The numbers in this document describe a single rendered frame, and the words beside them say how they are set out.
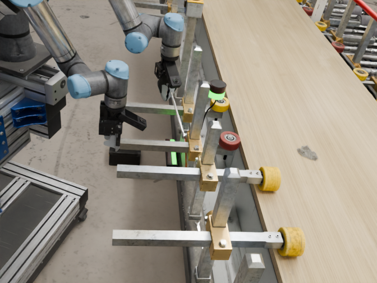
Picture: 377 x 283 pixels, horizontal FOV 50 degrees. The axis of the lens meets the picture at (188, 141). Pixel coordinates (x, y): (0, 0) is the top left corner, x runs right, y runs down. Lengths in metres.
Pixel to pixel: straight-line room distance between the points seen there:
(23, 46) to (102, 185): 1.19
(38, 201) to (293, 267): 1.40
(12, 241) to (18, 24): 0.99
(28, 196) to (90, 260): 0.45
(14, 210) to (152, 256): 0.74
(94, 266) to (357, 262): 1.33
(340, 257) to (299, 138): 0.55
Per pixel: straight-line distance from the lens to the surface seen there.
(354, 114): 1.95
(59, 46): 1.32
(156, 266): 2.18
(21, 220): 2.12
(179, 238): 1.09
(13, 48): 1.60
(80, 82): 1.27
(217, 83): 1.43
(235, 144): 1.50
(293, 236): 1.16
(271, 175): 1.31
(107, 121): 1.42
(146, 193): 2.50
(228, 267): 1.48
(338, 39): 2.86
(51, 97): 1.58
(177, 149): 1.52
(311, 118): 1.80
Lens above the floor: 1.82
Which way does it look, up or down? 39 degrees down
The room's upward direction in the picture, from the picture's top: 11 degrees clockwise
